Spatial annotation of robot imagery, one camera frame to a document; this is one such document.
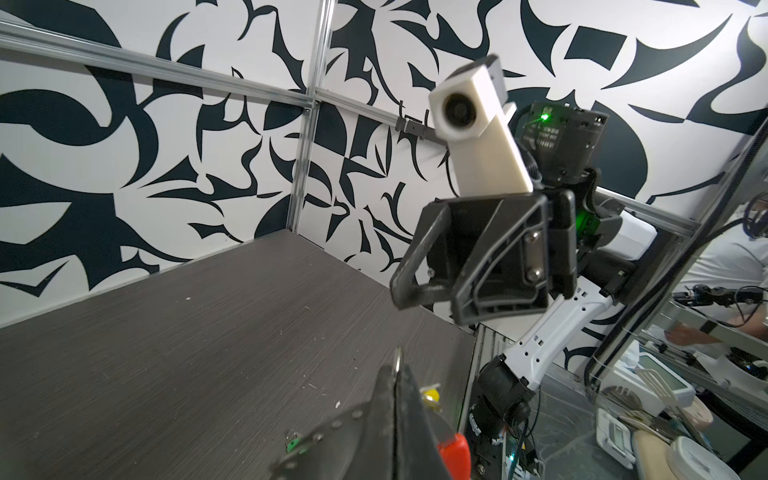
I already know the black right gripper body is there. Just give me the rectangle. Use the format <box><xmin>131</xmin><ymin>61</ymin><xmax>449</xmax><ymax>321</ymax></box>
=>
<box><xmin>544</xmin><ymin>189</ymin><xmax>577</xmax><ymax>298</ymax></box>

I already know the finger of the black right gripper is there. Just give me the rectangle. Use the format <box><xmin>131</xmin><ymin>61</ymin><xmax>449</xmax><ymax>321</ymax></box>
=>
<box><xmin>390</xmin><ymin>200</ymin><xmax>452</xmax><ymax>310</ymax></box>
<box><xmin>450</xmin><ymin>194</ymin><xmax>548</xmax><ymax>326</ymax></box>

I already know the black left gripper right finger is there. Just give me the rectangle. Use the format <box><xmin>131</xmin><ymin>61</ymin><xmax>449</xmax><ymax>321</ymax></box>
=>
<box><xmin>395</xmin><ymin>364</ymin><xmax>451</xmax><ymax>480</ymax></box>

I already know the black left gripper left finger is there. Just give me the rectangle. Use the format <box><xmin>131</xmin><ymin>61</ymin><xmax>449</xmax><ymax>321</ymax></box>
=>
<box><xmin>343</xmin><ymin>366</ymin><xmax>396</xmax><ymax>479</ymax></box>

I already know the yellow plastic key tag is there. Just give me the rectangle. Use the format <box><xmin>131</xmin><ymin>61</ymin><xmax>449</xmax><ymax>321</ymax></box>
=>
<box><xmin>419</xmin><ymin>383</ymin><xmax>442</xmax><ymax>413</ymax></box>

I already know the green plastic key tag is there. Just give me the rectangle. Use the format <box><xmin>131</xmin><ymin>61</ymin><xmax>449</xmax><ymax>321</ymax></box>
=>
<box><xmin>286</xmin><ymin>437</ymin><xmax>302</xmax><ymax>453</ymax></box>

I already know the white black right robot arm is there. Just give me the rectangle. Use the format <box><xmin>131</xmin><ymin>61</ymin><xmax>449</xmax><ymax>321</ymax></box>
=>
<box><xmin>390</xmin><ymin>102</ymin><xmax>656</xmax><ymax>479</ymax></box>

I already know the grey wall hook rack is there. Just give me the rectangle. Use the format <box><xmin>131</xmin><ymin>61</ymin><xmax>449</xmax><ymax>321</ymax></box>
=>
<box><xmin>395</xmin><ymin>100</ymin><xmax>447</xmax><ymax>146</ymax></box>

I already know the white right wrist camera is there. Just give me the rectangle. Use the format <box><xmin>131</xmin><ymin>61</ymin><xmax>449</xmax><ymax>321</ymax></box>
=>
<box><xmin>428</xmin><ymin>54</ymin><xmax>534</xmax><ymax>197</ymax></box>

